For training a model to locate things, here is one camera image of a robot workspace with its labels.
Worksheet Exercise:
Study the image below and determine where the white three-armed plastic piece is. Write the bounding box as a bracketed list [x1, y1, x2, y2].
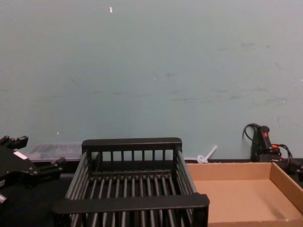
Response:
[185, 145, 218, 165]

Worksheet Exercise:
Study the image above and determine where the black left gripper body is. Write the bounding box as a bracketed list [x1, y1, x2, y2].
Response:
[0, 144, 40, 191]

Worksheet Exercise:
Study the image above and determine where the black rack with steel bars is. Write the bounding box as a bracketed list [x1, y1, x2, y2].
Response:
[51, 137, 211, 227]

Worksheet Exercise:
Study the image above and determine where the shallow brown cardboard tray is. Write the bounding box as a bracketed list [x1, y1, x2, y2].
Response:
[185, 161, 303, 227]

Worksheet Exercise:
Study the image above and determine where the black corded tool, red switch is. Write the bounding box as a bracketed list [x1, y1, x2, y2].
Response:
[243, 123, 294, 171]

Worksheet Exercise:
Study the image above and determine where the clear plastic case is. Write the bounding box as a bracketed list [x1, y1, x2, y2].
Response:
[26, 142, 82, 163]

